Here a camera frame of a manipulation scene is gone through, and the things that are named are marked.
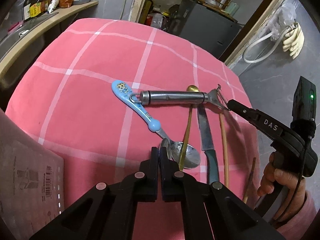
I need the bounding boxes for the blue handled child spoon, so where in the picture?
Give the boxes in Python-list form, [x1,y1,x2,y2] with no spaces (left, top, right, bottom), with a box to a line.
[111,80,191,169]

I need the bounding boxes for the steel spoon small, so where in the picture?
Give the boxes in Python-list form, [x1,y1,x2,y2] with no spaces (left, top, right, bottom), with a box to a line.
[159,138,173,160]

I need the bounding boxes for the green handled kitchen knife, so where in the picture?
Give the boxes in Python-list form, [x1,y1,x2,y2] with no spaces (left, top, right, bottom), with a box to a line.
[197,104,220,184]

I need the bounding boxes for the gold small spoon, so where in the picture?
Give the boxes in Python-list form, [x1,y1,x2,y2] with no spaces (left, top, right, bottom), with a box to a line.
[178,84,200,172]

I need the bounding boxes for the steel vegetable peeler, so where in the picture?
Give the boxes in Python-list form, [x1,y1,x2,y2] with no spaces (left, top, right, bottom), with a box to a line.
[129,85,228,110]

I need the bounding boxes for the dark wooden chopstick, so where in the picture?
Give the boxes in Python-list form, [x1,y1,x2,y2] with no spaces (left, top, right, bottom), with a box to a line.
[242,157,257,204]

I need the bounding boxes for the beige kitchen counter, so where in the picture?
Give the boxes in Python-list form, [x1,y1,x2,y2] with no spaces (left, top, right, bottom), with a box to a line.
[1,1,99,77]

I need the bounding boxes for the person's right hand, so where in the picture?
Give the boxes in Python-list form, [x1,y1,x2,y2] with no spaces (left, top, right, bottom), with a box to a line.
[257,152,306,222]

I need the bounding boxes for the cream rubber gloves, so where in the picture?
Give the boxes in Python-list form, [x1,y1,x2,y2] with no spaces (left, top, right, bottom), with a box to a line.
[282,22,305,60]

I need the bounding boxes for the dark grey cabinet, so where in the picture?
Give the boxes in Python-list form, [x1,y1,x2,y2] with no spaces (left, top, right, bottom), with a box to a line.
[168,0,241,59]

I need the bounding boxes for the pink checked tablecloth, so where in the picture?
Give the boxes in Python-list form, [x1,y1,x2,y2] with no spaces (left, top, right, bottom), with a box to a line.
[1,18,261,239]

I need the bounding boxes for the clear plastic bag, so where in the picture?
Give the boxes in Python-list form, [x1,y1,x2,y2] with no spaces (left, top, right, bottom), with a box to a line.
[267,3,297,42]

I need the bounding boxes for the black camera box green light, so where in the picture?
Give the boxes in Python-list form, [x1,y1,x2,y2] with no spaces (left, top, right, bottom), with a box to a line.
[290,76,317,140]

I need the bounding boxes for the black cable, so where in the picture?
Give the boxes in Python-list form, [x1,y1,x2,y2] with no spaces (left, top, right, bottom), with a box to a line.
[269,134,313,223]

